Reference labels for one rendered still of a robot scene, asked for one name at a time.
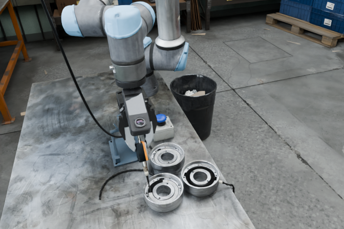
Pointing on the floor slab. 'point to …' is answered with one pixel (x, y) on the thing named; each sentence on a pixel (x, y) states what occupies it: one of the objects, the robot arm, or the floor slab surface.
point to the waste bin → (196, 101)
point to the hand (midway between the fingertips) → (141, 147)
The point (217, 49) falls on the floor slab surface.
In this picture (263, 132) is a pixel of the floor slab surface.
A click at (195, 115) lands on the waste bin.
